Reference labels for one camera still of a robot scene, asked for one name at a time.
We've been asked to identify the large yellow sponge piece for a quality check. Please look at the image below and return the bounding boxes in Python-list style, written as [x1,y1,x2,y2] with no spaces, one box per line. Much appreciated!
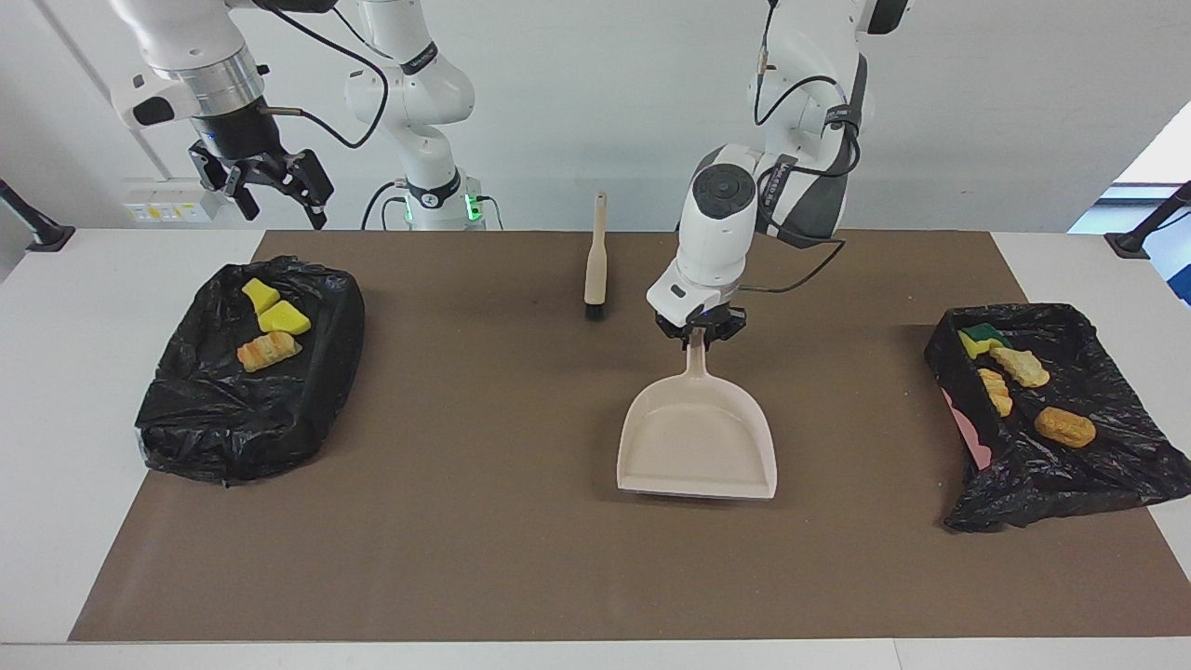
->
[257,299,313,336]

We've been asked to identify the black clamp stand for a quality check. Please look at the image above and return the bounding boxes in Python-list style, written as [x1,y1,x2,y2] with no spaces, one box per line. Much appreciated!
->
[0,179,77,253]
[1104,181,1191,261]

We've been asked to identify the white wall socket box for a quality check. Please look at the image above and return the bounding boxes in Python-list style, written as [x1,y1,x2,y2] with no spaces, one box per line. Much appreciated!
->
[121,177,224,225]

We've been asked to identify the black bagged bin pink side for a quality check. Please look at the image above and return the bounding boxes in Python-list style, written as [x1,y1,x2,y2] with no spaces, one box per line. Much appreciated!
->
[924,301,1191,534]

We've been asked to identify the black base cable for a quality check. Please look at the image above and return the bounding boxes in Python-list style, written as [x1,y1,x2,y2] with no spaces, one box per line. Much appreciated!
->
[361,179,410,232]

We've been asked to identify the beige plastic dustpan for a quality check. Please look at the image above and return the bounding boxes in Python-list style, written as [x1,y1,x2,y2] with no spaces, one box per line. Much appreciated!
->
[616,328,779,501]

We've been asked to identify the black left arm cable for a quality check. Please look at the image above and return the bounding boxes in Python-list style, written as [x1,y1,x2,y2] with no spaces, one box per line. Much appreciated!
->
[740,0,871,297]

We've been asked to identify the pale flaky toy pastry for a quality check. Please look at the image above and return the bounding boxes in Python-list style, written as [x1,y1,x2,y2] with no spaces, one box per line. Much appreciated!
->
[989,346,1051,389]

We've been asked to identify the brown toy bread roll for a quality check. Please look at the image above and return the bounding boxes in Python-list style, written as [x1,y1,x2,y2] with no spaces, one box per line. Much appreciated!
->
[1034,406,1098,449]

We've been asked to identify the beige hand brush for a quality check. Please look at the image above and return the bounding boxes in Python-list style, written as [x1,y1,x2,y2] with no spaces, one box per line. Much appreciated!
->
[583,192,609,323]

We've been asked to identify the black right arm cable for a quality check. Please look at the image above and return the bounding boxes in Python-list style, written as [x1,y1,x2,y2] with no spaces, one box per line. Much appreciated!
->
[256,0,392,152]

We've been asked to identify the notched yellow sponge piece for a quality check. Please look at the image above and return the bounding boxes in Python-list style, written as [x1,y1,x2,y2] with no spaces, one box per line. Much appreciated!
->
[957,324,1013,361]

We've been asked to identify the striped toy croissant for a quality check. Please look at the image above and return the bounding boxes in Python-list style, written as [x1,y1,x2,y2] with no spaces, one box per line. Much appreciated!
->
[976,368,1015,419]
[236,331,303,373]

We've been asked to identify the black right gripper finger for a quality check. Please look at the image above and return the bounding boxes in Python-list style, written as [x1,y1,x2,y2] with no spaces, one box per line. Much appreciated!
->
[282,149,336,232]
[226,164,262,222]

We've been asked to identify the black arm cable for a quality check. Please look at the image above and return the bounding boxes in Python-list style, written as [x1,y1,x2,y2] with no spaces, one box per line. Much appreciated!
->
[256,0,392,152]
[740,0,871,297]

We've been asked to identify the brown table mat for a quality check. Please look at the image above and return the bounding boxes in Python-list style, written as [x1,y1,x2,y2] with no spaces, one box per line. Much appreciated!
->
[67,229,1191,643]

